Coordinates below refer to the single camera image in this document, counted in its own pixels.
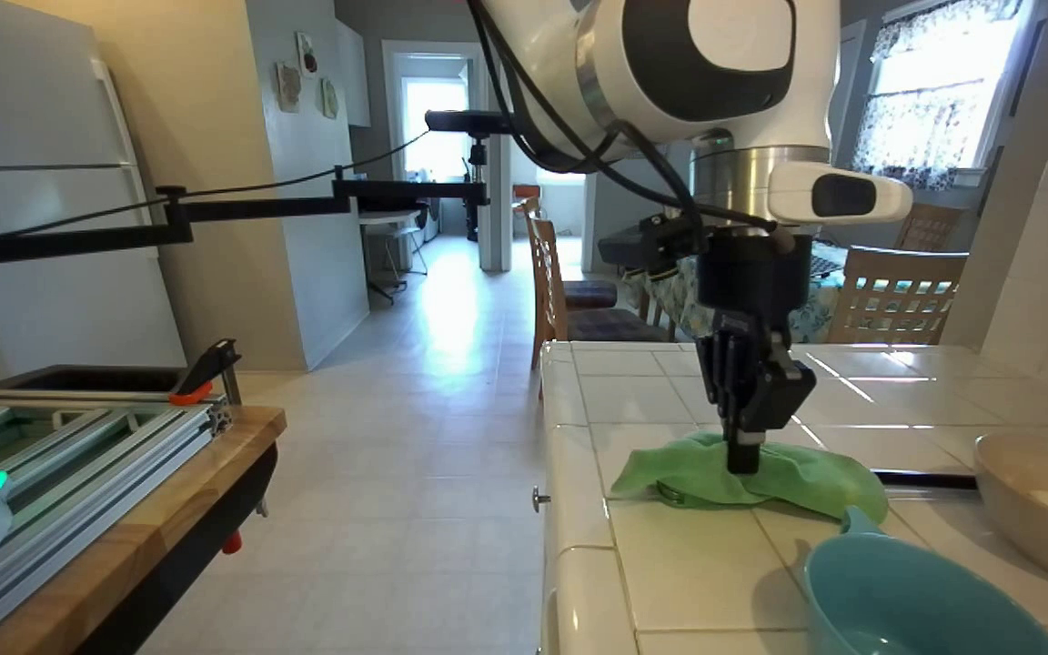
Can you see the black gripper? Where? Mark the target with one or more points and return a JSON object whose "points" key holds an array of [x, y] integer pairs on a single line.
{"points": [[751, 292]]}

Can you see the green cloth towel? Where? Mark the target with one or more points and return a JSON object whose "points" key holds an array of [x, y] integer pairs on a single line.
{"points": [[815, 487]]}

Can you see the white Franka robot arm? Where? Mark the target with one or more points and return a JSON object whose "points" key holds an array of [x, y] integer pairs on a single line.
{"points": [[671, 58]]}

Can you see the wooden lattice back chair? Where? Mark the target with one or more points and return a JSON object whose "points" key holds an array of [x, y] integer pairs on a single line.
{"points": [[892, 302]]}

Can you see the wooden dining chair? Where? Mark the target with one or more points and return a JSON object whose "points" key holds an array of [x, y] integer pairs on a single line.
{"points": [[929, 227], [566, 302]]}

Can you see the metal cabinet knob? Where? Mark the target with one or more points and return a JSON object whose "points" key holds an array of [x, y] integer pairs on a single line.
{"points": [[540, 496]]}

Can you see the beige bowl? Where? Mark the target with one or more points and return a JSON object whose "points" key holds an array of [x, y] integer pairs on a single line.
{"points": [[1046, 496]]}

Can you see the window with lace curtain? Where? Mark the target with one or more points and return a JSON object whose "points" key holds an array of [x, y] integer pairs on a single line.
{"points": [[943, 95]]}

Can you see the small white side cart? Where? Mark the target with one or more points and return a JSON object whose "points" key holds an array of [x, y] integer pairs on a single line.
{"points": [[395, 249]]}

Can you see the red cart knob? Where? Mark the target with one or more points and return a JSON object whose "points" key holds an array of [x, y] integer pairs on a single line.
{"points": [[232, 542]]}

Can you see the black orange clamp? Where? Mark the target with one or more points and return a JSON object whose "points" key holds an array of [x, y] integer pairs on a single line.
{"points": [[202, 370]]}

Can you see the wooden table green top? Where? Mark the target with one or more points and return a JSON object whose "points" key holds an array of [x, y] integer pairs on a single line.
{"points": [[126, 559]]}

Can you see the black tray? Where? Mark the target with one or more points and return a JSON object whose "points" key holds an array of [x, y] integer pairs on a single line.
{"points": [[88, 380]]}

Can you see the white refrigerator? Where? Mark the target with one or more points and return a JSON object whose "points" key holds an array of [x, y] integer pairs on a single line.
{"points": [[54, 240]]}

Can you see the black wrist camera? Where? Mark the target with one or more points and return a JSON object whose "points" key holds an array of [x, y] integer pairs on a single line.
{"points": [[681, 249]]}

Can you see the black stereo camera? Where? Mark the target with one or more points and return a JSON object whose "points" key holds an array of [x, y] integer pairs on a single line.
{"points": [[464, 123]]}

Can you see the small wall decoration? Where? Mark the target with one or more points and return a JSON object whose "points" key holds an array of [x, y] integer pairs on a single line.
{"points": [[288, 84], [307, 51], [329, 100]]}

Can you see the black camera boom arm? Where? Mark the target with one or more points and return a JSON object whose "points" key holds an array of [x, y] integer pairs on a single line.
{"points": [[256, 208]]}

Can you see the aluminium extrusion frame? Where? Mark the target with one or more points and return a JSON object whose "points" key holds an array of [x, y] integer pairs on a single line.
{"points": [[88, 473]]}

